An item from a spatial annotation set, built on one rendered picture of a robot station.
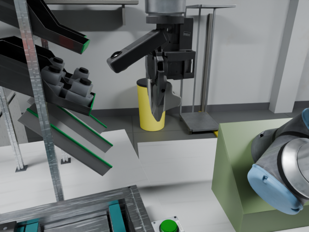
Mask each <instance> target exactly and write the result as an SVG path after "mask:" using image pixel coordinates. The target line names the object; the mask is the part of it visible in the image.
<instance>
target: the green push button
mask: <svg viewBox="0 0 309 232"><path fill-rule="evenodd" d="M160 229H161V231H162V232H177V224H176V222H175V221H173V220H164V221H163V222H162V223H161V226H160Z"/></svg>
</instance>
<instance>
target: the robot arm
mask: <svg viewBox="0 0 309 232"><path fill-rule="evenodd" d="M185 11H186V0H145V13H146V14H149V15H148V16H146V23H151V24H156V29H154V30H152V31H150V32H148V33H147V34H145V35H144V36H142V37H141V38H139V39H138V40H136V41H134V42H133V43H131V44H130V45H128V46H127V47H125V48H123V49H122V50H120V51H116V52H114V53H113V54H112V55H111V57H109V58H108V59H107V64H108V65H109V67H110V68H111V70H112V71H114V72H115V73H120V72H121V71H124V70H126V69H127V68H128V67H129V66H130V65H132V64H133V63H135V62H137V61H138V60H140V59H141V58H143V57H144V56H145V69H146V84H147V92H148V96H149V105H150V109H151V113H152V115H153V117H154V118H155V120H156V121H157V122H159V121H160V120H161V117H162V113H163V112H164V111H166V110H169V109H171V108H174V107H177V106H179V105H180V104H181V102H182V99H181V97H180V96H178V95H176V94H175V93H174V92H173V91H172V84H171V83H170V82H168V81H167V80H169V79H173V80H183V79H190V78H194V75H195V55H196V51H192V40H193V24H194V18H193V17H184V16H182V14H184V13H185ZM167 29H168V31H167ZM192 59H193V68H192V72H191V64H192ZM251 154H252V158H253V160H254V162H255V164H253V165H252V168H251V170H250V171H249V172H248V175H247V178H248V181H249V183H250V185H251V187H252V188H253V190H254V191H255V192H256V193H257V194H258V195H259V196H260V197H261V198H262V199H263V200H264V201H266V202H267V203H268V204H269V205H271V206H272V207H274V208H276V209H277V210H279V211H281V212H283V213H286V214H289V215H295V214H297V213H298V212H299V211H300V210H302V209H303V205H304V204H305V203H306V202H307V201H309V108H306V109H304V110H303V111H302V112H301V113H300V114H298V115H297V116H295V117H294V118H292V119H291V120H290V121H288V122H287V123H285V124H284V125H282V126H281V127H279V128H273V129H268V130H265V131H262V132H261V133H260V134H258V135H257V136H256V137H255V138H254V140H253V142H252V145H251Z"/></svg>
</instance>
